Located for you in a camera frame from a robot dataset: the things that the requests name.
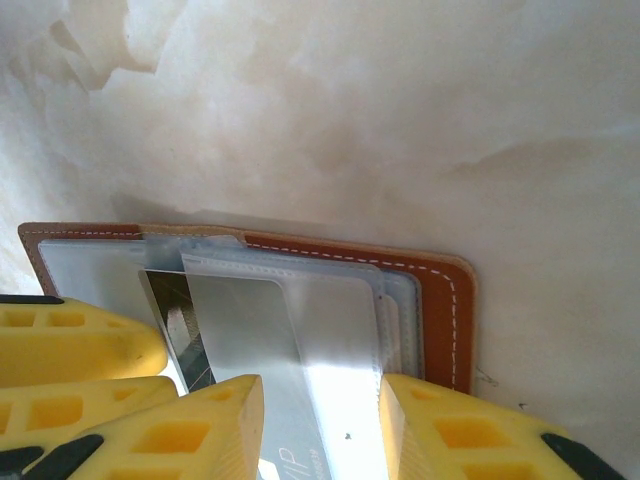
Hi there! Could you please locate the white VIP card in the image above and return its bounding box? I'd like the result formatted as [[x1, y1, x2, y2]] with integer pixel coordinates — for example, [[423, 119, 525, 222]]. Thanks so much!
[[185, 276, 389, 480]]

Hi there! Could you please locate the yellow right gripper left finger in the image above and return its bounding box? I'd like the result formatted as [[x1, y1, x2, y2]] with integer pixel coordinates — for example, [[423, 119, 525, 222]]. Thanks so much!
[[0, 372, 265, 480]]

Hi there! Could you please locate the black card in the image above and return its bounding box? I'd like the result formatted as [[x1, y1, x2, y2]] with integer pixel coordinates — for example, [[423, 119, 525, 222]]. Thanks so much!
[[137, 268, 217, 397]]

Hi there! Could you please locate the brown leather card holder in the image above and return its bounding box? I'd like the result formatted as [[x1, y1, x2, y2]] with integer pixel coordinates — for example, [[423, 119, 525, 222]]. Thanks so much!
[[17, 220, 480, 396]]

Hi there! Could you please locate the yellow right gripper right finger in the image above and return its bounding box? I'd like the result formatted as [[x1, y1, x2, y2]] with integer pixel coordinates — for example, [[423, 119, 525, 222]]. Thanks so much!
[[377, 373, 629, 480]]

